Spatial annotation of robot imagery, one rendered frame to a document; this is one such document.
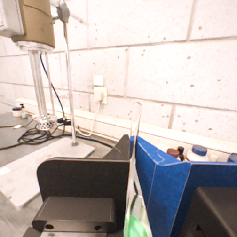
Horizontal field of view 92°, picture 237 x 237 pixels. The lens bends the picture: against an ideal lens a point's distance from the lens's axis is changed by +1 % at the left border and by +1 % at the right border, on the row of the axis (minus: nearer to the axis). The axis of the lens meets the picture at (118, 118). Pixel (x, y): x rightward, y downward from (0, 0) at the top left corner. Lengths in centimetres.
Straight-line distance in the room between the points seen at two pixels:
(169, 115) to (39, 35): 51
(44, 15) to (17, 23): 7
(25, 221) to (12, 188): 11
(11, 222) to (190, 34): 73
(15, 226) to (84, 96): 57
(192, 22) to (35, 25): 48
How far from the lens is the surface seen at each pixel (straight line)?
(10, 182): 50
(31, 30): 41
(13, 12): 41
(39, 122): 44
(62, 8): 53
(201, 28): 55
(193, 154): 46
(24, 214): 41
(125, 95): 58
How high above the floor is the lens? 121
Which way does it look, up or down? 19 degrees down
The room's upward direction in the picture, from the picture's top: 3 degrees clockwise
